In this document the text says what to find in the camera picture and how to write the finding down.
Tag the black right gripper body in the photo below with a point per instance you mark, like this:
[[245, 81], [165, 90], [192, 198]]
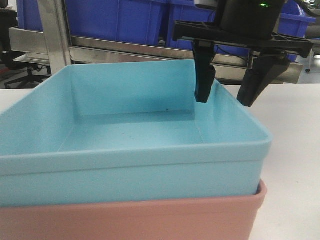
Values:
[[250, 24]]

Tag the blue bin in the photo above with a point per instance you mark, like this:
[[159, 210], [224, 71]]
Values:
[[128, 21], [190, 20], [293, 21], [28, 15]]

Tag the blue bin upper middle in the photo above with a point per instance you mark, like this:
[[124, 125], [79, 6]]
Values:
[[190, 20]]

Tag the blue bin upper left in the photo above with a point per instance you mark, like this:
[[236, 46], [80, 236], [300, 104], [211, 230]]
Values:
[[128, 21]]

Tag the pink plastic box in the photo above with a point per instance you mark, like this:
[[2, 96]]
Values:
[[213, 218]]

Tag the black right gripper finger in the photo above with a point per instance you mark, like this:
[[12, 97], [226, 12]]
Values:
[[203, 54], [265, 68]]

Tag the blue bin far left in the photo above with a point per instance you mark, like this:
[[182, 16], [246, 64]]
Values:
[[28, 15]]

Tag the light blue plastic box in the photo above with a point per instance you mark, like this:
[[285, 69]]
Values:
[[127, 132]]

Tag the blue bin upper right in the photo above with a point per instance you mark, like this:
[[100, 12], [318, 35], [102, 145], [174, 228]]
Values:
[[293, 21]]

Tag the stainless steel shelf rack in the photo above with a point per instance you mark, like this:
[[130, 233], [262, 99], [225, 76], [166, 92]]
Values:
[[57, 48]]

